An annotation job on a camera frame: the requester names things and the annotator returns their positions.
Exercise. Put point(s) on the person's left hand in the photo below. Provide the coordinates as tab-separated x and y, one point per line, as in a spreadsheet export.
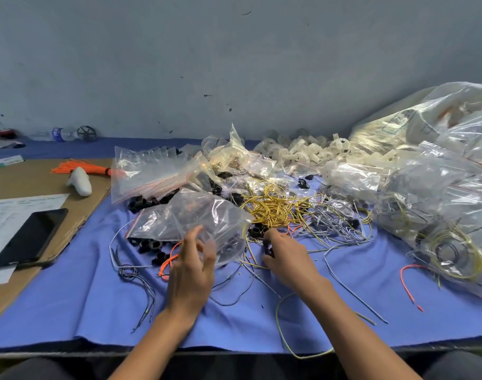
189	277

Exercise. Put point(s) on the person's right hand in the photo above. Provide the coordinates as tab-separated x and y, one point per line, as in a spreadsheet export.
292	265

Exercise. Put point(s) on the clear zip plastic bag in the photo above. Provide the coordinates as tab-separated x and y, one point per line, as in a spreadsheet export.
213	221

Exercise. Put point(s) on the pile of black plastic rings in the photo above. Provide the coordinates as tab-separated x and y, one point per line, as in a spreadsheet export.
138	203

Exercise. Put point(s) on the stack of plastic bags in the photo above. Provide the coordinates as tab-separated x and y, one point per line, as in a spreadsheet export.
146	174

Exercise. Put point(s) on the pile of white plastic wheels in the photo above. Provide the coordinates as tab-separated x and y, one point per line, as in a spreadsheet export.
312	150

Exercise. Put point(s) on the heap of plastic bags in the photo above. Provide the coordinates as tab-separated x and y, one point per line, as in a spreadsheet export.
241	158

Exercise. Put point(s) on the pile of large plastic bags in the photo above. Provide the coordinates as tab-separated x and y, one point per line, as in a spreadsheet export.
439	170

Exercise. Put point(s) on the person's left forearm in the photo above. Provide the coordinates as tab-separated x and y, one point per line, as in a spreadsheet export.
154	348

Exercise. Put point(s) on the blue cloth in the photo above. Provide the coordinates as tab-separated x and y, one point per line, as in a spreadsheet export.
67	304

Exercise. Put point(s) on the white handheld device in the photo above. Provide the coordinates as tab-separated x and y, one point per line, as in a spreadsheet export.
80	182

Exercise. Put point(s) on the orange tie bundle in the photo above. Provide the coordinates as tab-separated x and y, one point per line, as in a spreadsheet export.
79	167

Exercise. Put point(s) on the black smartphone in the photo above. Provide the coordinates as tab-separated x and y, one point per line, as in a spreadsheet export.
27	239

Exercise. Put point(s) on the black round wheel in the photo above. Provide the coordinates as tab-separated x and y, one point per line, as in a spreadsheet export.
86	133

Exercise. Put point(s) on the brown cardboard sheet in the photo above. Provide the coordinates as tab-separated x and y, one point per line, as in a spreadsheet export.
27	182

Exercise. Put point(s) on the white paper sheet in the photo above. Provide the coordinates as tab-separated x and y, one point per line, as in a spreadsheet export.
7	213

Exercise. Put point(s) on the clear plastic water bottle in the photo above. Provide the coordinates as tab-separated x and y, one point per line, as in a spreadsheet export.
59	135

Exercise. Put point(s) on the small white label card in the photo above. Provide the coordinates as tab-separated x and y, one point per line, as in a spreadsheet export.
9	161

